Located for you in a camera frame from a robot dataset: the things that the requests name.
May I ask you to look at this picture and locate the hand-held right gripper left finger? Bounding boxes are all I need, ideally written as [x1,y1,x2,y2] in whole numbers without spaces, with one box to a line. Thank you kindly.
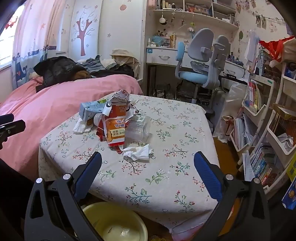
[24,151,103,241]

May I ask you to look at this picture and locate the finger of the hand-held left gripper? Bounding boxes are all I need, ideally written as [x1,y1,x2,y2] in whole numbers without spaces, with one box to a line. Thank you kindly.
[0,113,14,126]
[0,120,26,150]

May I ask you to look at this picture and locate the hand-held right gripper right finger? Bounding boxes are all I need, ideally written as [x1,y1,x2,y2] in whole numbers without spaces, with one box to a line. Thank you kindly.
[193,151,271,241]

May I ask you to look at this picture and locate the white tissue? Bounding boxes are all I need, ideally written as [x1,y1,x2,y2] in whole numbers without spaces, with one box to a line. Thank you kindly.
[73,117,94,135]
[122,144,152,162]

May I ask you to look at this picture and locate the red orange paper bag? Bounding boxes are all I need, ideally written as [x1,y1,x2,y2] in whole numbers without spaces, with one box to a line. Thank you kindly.
[97,89,136,153]

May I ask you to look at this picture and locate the yellow plastic basin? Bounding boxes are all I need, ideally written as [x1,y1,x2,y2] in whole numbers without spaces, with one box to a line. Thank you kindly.
[81,202,148,241]

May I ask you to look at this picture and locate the blue milk carton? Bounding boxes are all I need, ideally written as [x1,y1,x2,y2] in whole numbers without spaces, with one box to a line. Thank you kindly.
[79,100,109,122]

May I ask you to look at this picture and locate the clear plastic container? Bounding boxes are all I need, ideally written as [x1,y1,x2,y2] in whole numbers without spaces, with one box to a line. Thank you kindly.
[125,115,151,142]

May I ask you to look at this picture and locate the floral tablecloth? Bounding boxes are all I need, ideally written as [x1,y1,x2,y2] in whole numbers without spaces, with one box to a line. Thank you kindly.
[38,94,220,234]

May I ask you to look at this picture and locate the pink bedspread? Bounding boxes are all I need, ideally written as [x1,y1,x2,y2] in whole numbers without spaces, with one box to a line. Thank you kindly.
[0,74,144,181]

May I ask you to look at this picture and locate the white shopping bag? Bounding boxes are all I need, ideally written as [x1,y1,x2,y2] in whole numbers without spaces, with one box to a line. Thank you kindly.
[218,115,236,142]

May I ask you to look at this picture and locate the stack of flat books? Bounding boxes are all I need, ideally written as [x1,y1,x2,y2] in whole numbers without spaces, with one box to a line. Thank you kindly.
[250,144,281,188]

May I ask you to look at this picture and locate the person's black trousers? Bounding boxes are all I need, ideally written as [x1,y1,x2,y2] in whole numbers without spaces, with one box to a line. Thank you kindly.
[0,159,35,241]

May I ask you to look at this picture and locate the window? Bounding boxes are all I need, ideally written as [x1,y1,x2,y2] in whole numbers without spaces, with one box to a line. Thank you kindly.
[0,22,15,70]

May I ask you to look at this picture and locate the black puffer jacket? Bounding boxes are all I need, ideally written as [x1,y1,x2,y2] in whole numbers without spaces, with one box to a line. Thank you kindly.
[33,56,93,87]

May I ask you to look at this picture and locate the white tiered storage rack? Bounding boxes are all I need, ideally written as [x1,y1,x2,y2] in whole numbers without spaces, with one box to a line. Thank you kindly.
[230,75,275,167]
[266,62,296,195]

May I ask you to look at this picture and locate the clear plastic bag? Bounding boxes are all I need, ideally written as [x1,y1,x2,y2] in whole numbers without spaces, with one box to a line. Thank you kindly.
[225,83,248,116]

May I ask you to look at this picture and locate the yellow printed box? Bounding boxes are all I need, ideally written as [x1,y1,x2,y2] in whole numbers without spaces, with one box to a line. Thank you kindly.
[286,159,296,182]

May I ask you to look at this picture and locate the blue printed box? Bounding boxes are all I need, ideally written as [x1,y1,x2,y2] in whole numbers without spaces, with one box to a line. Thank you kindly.
[282,179,296,210]

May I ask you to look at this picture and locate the brown plush cloth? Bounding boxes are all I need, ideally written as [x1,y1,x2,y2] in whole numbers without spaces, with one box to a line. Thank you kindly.
[74,71,92,80]

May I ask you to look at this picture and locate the pink boat print curtain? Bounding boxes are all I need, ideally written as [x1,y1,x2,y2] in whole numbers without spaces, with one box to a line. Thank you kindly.
[9,0,58,91]

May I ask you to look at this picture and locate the row of upright books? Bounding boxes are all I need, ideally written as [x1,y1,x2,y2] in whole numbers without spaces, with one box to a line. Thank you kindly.
[246,81,264,109]

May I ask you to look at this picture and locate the blue denim clothing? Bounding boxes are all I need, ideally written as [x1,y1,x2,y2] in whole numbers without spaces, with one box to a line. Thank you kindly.
[82,55,109,72]

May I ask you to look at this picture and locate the black garment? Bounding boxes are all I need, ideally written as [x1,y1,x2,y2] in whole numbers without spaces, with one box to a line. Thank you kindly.
[90,67,136,78]

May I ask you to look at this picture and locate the cream cloth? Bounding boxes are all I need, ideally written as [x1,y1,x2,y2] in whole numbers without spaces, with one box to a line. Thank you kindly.
[100,58,116,69]

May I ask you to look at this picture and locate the beige coat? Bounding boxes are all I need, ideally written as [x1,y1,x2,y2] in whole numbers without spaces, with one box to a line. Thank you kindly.
[110,49,140,77]

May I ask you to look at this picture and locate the white desk with drawers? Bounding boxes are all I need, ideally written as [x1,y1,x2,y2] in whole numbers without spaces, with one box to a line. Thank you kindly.
[146,45,249,98]

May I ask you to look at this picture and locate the grey blue desk chair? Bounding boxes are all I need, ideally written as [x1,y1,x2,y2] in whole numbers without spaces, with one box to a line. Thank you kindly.
[174,28,230,107]

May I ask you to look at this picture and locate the white hanging papers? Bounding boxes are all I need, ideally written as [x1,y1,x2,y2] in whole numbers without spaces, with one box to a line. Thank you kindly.
[245,30,260,67]

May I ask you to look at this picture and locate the white wall shelf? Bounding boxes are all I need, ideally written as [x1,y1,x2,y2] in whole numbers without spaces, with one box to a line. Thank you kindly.
[146,0,240,30]

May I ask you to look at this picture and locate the hanging photo string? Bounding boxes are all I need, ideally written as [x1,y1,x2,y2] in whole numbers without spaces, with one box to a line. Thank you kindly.
[236,0,287,32]

